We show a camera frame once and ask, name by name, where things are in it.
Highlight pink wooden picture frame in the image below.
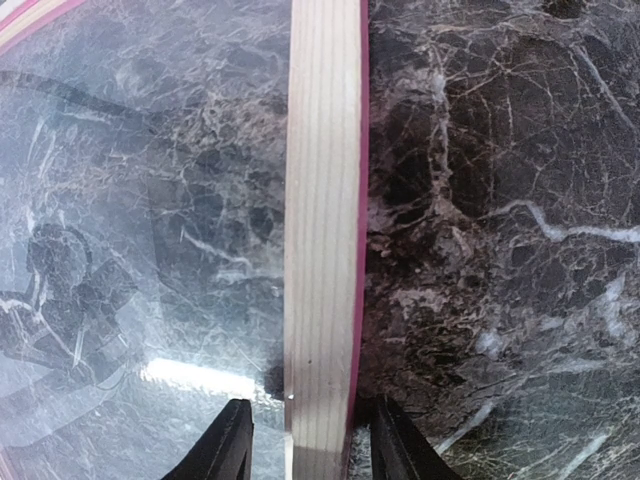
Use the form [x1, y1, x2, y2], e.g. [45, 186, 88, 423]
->
[0, 0, 372, 480]

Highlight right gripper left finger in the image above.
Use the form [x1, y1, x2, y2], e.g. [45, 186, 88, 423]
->
[164, 399, 254, 480]

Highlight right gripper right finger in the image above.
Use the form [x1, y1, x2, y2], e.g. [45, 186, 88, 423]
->
[370, 395, 462, 480]

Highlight clear acrylic sheet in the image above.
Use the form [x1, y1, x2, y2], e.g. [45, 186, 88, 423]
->
[1, 1, 291, 479]

